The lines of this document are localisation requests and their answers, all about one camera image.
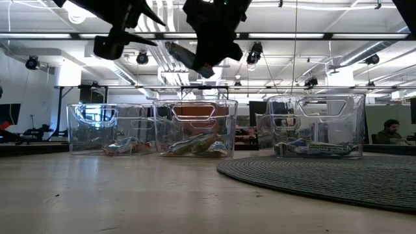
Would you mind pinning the person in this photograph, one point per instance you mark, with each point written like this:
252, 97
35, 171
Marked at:
390, 131

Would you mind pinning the clear plastic bin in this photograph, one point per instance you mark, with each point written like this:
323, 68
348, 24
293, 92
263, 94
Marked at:
74, 130
354, 130
162, 123

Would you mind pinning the black wall screen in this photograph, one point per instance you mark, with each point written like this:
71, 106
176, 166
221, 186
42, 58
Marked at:
9, 112

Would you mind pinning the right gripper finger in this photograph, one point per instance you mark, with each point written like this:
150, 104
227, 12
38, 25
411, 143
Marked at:
233, 51
208, 52

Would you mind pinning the red blue granola bar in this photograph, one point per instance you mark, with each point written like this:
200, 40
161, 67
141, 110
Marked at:
143, 148
122, 144
109, 150

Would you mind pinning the round grey woven mat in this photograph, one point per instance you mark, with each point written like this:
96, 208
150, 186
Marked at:
325, 182

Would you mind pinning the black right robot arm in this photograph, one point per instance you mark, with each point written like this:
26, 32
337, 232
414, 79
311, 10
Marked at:
408, 6

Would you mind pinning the ceiling strip light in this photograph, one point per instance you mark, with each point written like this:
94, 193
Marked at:
370, 35
286, 35
35, 35

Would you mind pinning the black background monitor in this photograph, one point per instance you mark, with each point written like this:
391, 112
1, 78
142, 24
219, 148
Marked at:
258, 109

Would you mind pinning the black background robot arm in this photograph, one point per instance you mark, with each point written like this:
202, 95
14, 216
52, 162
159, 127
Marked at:
35, 131

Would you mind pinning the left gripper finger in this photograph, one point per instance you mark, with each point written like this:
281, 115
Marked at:
148, 13
138, 38

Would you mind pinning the black round ceiling fixture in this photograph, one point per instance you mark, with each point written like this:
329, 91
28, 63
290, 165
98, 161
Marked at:
32, 62
311, 82
372, 59
142, 58
255, 53

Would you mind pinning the black overhead beam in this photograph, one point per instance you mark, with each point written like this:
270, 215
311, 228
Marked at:
327, 35

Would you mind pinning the silver ventilation duct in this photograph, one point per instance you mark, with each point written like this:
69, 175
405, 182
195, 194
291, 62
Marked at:
364, 52

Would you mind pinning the green office partition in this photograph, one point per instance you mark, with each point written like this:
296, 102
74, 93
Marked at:
377, 117

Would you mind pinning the black background rig frame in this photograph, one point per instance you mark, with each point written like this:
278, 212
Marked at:
60, 110

